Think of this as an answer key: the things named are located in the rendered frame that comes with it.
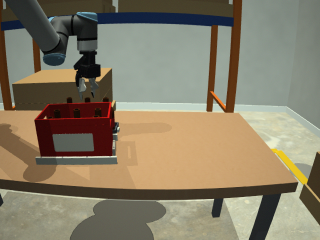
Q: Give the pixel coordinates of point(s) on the orange bottle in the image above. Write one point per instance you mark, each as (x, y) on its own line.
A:
(76, 112)
(57, 114)
(98, 112)

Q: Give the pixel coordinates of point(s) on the dark red crate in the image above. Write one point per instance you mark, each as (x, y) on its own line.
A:
(76, 137)

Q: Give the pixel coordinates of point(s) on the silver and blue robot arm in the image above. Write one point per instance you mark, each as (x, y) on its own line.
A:
(52, 35)

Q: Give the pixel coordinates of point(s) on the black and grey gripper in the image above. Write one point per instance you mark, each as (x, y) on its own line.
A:
(93, 71)

